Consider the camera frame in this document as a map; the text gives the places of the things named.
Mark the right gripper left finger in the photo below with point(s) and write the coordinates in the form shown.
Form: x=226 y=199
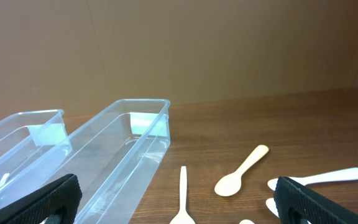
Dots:
x=57 y=202

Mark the white spoon near gripper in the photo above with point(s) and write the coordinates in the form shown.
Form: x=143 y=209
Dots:
x=246 y=222

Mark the light blue plastic spoon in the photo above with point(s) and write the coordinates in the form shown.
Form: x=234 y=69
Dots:
x=349 y=174

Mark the white spoon far right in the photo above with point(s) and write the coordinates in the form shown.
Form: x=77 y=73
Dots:
x=271 y=205

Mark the clear plastic container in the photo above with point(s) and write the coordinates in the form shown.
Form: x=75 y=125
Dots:
x=33 y=144
x=114 y=156

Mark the right clear plastic container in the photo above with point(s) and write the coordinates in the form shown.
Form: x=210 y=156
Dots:
x=114 y=156

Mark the left clear plastic container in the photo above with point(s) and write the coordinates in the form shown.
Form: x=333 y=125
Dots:
x=33 y=144

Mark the thin white spoon left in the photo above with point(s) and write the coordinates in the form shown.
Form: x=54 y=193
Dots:
x=182 y=217

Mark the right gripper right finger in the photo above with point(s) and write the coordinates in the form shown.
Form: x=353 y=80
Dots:
x=296 y=203

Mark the yellow plastic spoon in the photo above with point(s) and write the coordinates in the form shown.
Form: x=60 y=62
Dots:
x=230 y=184

